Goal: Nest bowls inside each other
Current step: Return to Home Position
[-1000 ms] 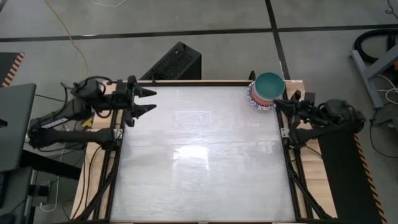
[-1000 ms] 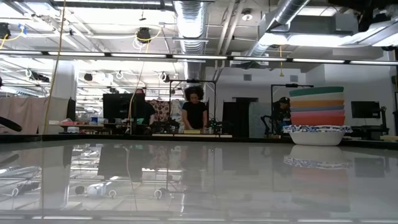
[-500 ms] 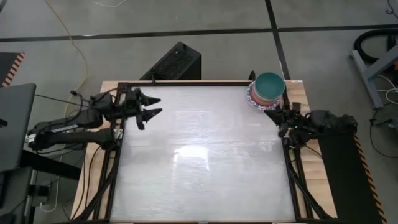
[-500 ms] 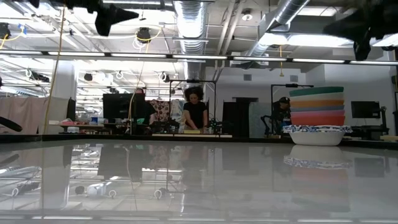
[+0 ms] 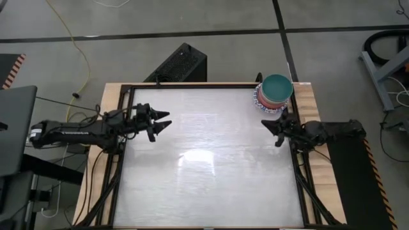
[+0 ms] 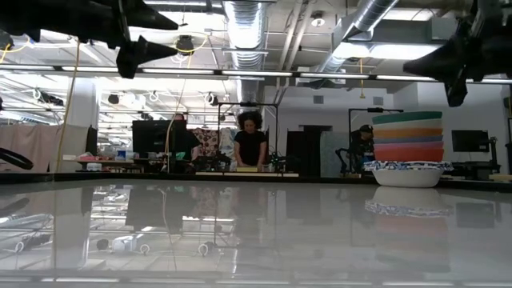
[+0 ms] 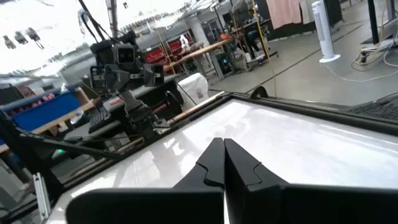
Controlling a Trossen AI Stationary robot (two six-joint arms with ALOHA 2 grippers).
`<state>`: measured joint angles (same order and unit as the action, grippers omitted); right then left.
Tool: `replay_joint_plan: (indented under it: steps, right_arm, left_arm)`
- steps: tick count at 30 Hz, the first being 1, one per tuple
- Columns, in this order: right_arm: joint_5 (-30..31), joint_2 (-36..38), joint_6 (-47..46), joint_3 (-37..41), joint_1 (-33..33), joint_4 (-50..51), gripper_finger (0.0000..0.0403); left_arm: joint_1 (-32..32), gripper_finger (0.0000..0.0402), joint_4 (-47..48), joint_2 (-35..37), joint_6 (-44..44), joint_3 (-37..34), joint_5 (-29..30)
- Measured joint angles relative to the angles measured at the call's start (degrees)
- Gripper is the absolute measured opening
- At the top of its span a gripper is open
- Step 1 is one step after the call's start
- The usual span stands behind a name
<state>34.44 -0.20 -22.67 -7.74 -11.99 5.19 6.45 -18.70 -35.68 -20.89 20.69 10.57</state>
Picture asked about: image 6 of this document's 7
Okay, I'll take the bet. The long ceiling light bar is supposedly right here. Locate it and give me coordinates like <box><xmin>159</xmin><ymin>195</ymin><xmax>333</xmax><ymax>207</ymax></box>
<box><xmin>0</xmin><ymin>65</ymin><xmax>512</xmax><ymax>85</ymax></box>

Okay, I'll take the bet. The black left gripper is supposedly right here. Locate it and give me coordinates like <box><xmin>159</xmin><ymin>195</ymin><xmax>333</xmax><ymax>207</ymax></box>
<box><xmin>82</xmin><ymin>0</ymin><xmax>179</xmax><ymax>80</ymax></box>

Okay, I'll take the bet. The silver smooth ventilation duct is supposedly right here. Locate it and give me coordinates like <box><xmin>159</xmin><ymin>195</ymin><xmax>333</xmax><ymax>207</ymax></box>
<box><xmin>315</xmin><ymin>0</ymin><xmax>401</xmax><ymax>83</ymax></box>

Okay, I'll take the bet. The coral red bowl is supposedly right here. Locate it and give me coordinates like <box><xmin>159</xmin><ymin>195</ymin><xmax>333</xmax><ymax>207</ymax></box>
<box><xmin>374</xmin><ymin>146</ymin><xmax>445</xmax><ymax>163</ymax></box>

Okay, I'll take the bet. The black curved tube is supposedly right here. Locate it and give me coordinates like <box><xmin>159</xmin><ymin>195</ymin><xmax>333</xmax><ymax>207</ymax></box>
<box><xmin>0</xmin><ymin>146</ymin><xmax>35</xmax><ymax>171</ymax></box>

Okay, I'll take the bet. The blue patterned paper bowl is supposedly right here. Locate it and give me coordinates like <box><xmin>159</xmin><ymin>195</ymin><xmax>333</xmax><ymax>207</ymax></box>
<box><xmin>362</xmin><ymin>159</ymin><xmax>455</xmax><ymax>169</ymax></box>
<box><xmin>362</xmin><ymin>162</ymin><xmax>455</xmax><ymax>189</ymax></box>

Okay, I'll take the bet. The person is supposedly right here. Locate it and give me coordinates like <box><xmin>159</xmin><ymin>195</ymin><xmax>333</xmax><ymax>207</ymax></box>
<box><xmin>171</xmin><ymin>113</ymin><xmax>202</xmax><ymax>161</ymax></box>
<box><xmin>350</xmin><ymin>124</ymin><xmax>376</xmax><ymax>175</ymax></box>
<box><xmin>233</xmin><ymin>110</ymin><xmax>269</xmax><ymax>170</ymax></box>

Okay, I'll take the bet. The light patterned cloth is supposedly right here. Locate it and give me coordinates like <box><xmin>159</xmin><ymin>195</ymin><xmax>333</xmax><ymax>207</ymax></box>
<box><xmin>218</xmin><ymin>127</ymin><xmax>237</xmax><ymax>161</ymax></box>

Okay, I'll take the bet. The teal green bowl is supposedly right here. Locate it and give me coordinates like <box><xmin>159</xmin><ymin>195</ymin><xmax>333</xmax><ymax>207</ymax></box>
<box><xmin>371</xmin><ymin>110</ymin><xmax>444</xmax><ymax>126</ymax></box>

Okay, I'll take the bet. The black monitor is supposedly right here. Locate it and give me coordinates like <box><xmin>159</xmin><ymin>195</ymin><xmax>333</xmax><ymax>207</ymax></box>
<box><xmin>132</xmin><ymin>119</ymin><xmax>188</xmax><ymax>155</ymax></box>
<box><xmin>451</xmin><ymin>129</ymin><xmax>490</xmax><ymax>153</ymax></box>

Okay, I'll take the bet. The silver ribbed ventilation duct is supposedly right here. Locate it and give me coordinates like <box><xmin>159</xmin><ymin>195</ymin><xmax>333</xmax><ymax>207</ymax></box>
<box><xmin>222</xmin><ymin>0</ymin><xmax>270</xmax><ymax>125</ymax></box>

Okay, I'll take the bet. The black cabinet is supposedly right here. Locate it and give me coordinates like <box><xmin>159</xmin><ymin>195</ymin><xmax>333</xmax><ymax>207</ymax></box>
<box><xmin>286</xmin><ymin>125</ymin><xmax>321</xmax><ymax>177</ymax></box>

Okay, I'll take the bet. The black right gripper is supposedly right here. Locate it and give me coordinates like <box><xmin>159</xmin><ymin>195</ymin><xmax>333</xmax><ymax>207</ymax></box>
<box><xmin>402</xmin><ymin>0</ymin><xmax>512</xmax><ymax>107</ymax></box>

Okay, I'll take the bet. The brown patterned cloth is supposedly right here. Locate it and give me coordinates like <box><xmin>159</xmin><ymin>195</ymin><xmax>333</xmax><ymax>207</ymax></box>
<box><xmin>191</xmin><ymin>127</ymin><xmax>220</xmax><ymax>161</ymax></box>

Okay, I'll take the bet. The pink bowl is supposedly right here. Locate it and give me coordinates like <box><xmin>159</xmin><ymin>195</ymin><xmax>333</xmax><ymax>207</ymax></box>
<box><xmin>373</xmin><ymin>140</ymin><xmax>445</xmax><ymax>152</ymax></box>

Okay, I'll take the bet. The pink curtain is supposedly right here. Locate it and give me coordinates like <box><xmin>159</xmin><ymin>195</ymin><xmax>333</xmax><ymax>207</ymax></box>
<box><xmin>0</xmin><ymin>123</ymin><xmax>90</xmax><ymax>174</ymax></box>

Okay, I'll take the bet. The black ceiling cord reel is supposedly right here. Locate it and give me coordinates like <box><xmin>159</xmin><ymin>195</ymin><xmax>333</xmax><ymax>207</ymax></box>
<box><xmin>174</xmin><ymin>34</ymin><xmax>196</xmax><ymax>56</ymax></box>

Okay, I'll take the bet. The yellow extension cable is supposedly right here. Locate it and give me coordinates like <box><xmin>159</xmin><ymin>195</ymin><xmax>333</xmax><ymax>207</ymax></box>
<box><xmin>53</xmin><ymin>38</ymin><xmax>83</xmax><ymax>174</ymax></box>

